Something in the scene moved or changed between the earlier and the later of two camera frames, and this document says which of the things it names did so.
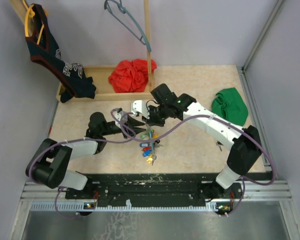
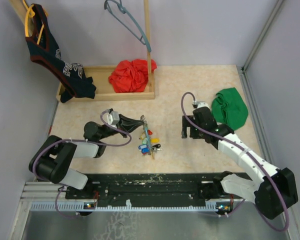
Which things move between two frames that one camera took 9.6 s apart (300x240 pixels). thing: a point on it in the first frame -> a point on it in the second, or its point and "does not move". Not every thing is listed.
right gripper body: [157, 115] -> [200, 134]
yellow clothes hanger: [30, 13] does not move
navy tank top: [43, 50] does not move
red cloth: [130, 76] does not move
